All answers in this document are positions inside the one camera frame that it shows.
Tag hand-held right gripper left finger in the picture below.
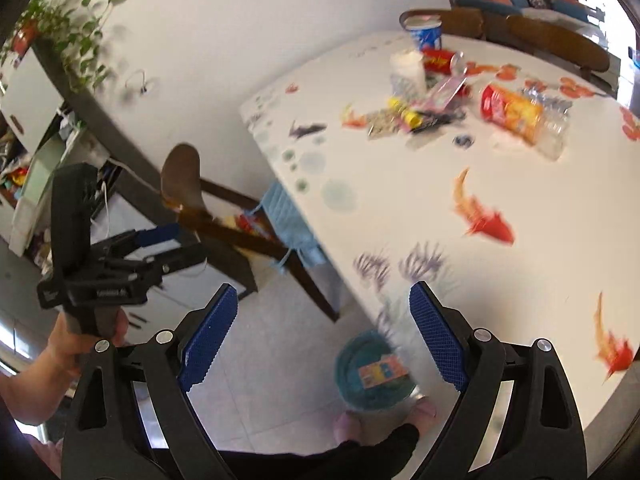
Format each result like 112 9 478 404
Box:
61 282 238 480

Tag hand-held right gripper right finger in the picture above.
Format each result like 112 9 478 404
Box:
409 281 588 480

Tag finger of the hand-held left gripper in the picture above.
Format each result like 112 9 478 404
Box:
91 221 182 262
125 241 209 282

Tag pink cardboard box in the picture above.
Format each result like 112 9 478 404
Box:
356 354 409 389

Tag teal waste bin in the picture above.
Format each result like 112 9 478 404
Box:
333 330 419 412

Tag person's left forearm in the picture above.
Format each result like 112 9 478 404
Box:
0 352 85 427

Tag person's left hand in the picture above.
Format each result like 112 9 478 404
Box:
46 308 132 377

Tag red yellow printed box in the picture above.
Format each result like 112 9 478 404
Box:
220 211 272 239

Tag pink slipper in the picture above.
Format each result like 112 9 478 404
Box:
333 409 367 444
406 396 438 437

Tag light blue seat cushion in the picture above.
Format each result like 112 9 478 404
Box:
249 181 327 275

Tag person's leg black trousers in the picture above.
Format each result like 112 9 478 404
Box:
217 422 422 480

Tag patterned snack wrapper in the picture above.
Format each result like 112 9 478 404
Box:
366 108 402 138

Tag green potted plant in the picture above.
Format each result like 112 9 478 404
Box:
2 0 133 93

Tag plastic bottle orange label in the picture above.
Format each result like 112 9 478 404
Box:
480 83 572 162

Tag pink plastic bag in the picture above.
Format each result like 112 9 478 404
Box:
419 74 472 112

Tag clear crinkled plastic wrapper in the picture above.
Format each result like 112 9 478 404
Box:
389 74 427 100

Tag crumpled foil ball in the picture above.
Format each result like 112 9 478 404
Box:
522 85 574 112

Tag white paper cup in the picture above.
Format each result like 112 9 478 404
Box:
390 50 427 93

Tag red drink can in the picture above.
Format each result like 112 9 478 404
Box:
423 48 466 76

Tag blue instant noodle cup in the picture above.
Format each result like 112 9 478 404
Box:
403 15 444 52

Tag white wall cabinet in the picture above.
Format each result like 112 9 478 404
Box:
0 50 67 153

